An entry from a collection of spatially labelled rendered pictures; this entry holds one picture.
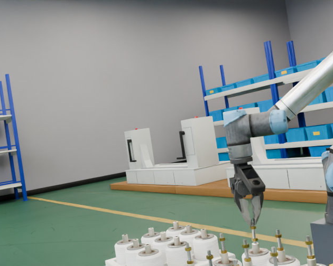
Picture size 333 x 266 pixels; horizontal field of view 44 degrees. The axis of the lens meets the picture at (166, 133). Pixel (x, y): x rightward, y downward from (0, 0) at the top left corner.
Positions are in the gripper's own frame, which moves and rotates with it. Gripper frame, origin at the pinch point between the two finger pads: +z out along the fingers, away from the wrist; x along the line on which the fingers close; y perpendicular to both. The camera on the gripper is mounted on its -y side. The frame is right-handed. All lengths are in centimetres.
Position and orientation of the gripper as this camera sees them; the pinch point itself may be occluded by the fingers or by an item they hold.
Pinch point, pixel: (252, 221)
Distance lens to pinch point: 135.6
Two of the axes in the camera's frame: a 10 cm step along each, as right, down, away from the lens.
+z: 1.5, 9.9, -0.1
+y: -1.2, 0.3, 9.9
